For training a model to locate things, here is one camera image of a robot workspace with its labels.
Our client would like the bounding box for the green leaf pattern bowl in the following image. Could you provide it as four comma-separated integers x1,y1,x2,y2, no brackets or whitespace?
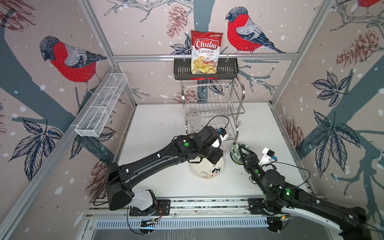
230,143,251,165

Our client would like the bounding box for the white floral plate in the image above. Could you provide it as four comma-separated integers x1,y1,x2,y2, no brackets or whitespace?
190,158,224,179

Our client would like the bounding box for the silver two-tier dish rack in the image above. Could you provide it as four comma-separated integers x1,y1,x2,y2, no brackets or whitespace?
181,77,245,144

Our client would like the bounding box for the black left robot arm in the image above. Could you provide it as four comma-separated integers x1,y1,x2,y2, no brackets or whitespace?
105,126,228,214

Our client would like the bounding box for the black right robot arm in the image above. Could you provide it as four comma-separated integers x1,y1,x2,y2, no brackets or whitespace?
238,146,372,240

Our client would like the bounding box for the Chuba cassava chips bag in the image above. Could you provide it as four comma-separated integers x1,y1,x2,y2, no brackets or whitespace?
191,31,223,74

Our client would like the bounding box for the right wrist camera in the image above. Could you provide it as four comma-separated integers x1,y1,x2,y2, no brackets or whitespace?
259,148,277,167

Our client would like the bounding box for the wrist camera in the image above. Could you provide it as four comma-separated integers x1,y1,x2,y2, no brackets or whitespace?
212,128,228,148
259,148,277,167

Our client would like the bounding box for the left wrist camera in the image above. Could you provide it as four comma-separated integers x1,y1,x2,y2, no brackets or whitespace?
212,128,228,148

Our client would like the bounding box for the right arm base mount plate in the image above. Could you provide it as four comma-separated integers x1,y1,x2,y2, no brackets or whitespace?
248,199,288,217

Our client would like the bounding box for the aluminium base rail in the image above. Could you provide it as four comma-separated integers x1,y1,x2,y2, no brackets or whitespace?
86,195,334,230

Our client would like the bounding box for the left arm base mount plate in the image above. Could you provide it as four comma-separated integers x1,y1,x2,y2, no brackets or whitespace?
129,200,171,217

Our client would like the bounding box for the black wall basket shelf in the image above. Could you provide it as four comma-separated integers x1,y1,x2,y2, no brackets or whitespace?
174,58,239,81

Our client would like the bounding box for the white wire wall basket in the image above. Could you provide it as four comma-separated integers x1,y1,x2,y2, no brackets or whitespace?
75,73,128,138

